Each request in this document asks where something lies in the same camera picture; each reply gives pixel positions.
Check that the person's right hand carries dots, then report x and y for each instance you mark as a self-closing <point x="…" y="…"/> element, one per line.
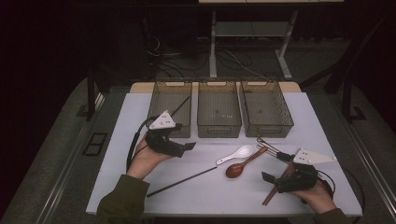
<point x="317" y="197"/>

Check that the brown wooden spoon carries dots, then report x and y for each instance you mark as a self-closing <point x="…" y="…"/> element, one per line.
<point x="235" y="171"/>

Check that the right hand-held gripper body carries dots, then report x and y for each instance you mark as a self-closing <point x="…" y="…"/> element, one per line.
<point x="299" y="182"/>

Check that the black metal stand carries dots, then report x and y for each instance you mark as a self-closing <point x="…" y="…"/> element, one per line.
<point x="91" y="99"/>
<point x="347" y="102"/>

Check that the black rectangular floor frame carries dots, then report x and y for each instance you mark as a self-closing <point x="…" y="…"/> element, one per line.
<point x="90" y="143"/>

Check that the white ceramic spoon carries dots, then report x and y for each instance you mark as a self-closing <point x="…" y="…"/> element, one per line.
<point x="244" y="151"/>

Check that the white metal desk frame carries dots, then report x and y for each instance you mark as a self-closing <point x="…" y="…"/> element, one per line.
<point x="212" y="62"/>

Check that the person's left hand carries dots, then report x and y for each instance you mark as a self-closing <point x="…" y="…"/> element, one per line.
<point x="143" y="161"/>

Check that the translucent grey plastic bin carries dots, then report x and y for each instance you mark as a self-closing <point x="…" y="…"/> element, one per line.
<point x="218" y="105"/>
<point x="264" y="105"/>
<point x="165" y="105"/>

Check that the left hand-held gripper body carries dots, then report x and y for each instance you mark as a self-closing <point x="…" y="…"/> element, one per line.
<point x="162" y="141"/>

